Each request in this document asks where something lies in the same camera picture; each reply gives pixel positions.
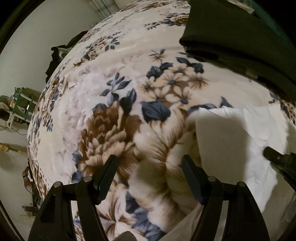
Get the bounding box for floral fleece bed blanket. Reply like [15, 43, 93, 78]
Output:
[28, 1, 295, 240]

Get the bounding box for white t-shirt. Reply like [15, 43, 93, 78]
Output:
[171, 104, 295, 240]

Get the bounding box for black clothes pile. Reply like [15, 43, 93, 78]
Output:
[45, 31, 88, 83]

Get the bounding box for green metal rack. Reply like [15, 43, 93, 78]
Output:
[6, 87, 41, 129]

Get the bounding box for folded black garment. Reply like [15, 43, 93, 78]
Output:
[180, 1, 295, 101]

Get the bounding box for dark green fluffy blanket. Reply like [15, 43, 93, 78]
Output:
[250, 0, 295, 47]

